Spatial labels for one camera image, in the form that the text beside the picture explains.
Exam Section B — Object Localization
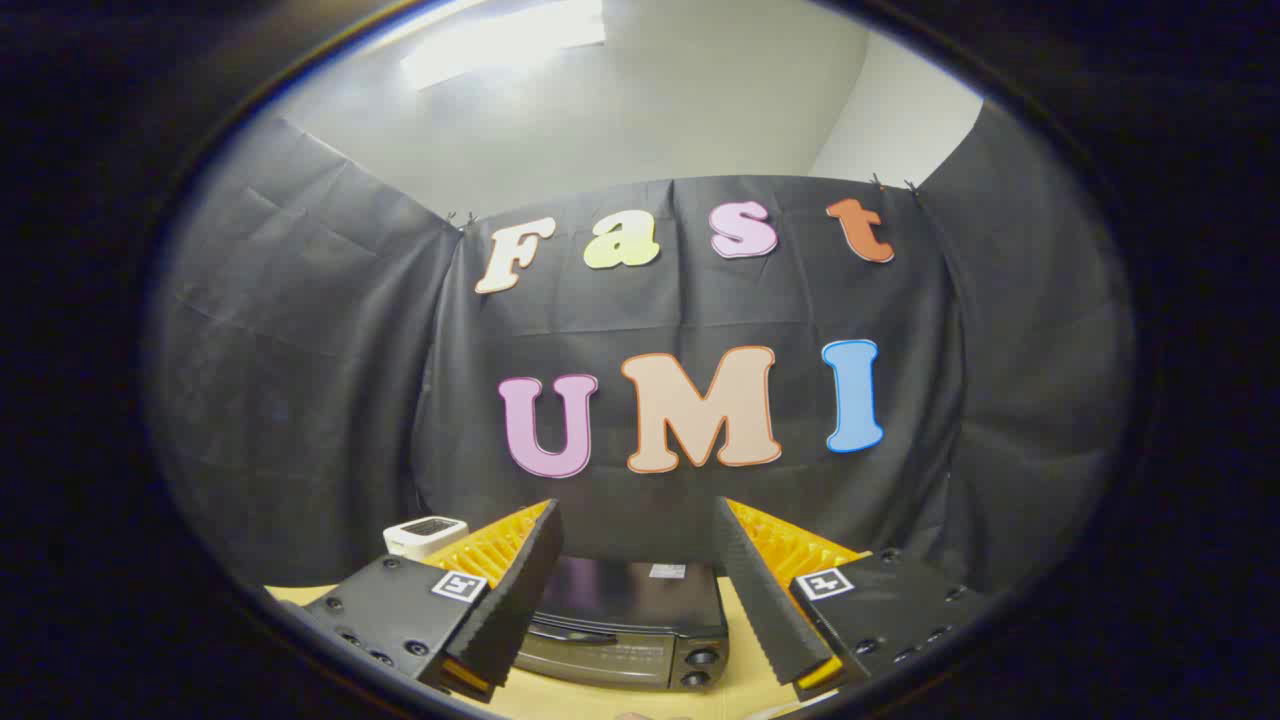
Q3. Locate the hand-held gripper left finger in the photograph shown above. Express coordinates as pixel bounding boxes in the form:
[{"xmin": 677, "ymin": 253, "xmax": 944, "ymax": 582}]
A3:
[{"xmin": 283, "ymin": 499, "xmax": 564, "ymax": 704}]

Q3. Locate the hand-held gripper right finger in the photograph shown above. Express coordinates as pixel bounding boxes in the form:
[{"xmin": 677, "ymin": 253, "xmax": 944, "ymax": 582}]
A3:
[{"xmin": 712, "ymin": 497, "xmax": 993, "ymax": 701}]

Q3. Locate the black toaster oven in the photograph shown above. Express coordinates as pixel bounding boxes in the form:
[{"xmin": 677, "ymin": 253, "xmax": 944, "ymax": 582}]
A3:
[{"xmin": 513, "ymin": 556, "xmax": 730, "ymax": 693}]

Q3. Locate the white pop-up toaster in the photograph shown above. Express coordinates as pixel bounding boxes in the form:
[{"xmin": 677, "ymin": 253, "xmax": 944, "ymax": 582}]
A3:
[{"xmin": 383, "ymin": 516, "xmax": 470, "ymax": 563}]

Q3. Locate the black backdrop cloth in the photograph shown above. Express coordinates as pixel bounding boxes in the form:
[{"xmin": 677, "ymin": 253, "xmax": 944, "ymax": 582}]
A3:
[{"xmin": 143, "ymin": 100, "xmax": 1138, "ymax": 599}]

